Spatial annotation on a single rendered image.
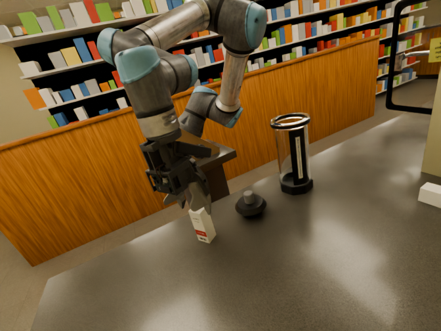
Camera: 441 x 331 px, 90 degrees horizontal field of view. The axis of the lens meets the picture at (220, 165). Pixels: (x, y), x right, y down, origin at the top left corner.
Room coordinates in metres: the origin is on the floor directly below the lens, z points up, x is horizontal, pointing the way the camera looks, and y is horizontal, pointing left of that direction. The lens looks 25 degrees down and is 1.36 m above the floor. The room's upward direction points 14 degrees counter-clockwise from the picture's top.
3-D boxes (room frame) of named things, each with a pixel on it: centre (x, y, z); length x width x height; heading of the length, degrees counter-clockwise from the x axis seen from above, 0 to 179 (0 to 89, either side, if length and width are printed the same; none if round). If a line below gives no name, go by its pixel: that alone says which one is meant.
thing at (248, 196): (0.52, -0.06, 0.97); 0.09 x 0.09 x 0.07
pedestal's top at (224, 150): (1.10, 0.12, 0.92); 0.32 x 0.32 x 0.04; 24
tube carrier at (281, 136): (0.59, -0.22, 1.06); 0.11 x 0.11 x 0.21
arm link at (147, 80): (0.45, 0.09, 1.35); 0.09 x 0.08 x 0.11; 151
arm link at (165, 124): (0.44, 0.09, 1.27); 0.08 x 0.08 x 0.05
